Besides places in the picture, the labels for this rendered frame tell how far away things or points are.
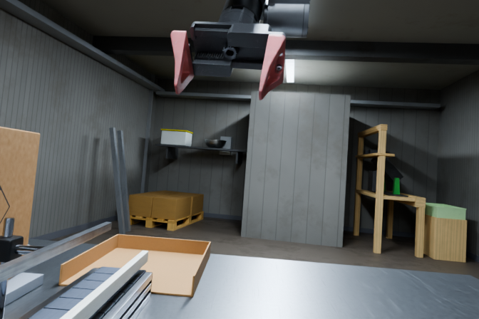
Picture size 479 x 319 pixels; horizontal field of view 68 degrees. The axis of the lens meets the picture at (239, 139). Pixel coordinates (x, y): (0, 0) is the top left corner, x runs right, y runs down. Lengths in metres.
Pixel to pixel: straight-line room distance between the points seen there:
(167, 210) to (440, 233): 3.88
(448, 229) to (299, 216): 1.99
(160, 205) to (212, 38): 5.29
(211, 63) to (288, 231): 5.03
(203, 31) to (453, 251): 5.44
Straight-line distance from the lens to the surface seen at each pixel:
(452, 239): 5.71
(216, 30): 0.47
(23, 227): 0.81
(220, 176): 7.01
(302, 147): 5.37
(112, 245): 1.04
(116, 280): 0.57
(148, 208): 5.80
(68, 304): 0.59
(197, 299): 0.74
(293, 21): 0.52
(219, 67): 0.48
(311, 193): 5.38
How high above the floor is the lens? 1.09
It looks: 4 degrees up
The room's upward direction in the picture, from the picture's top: 4 degrees clockwise
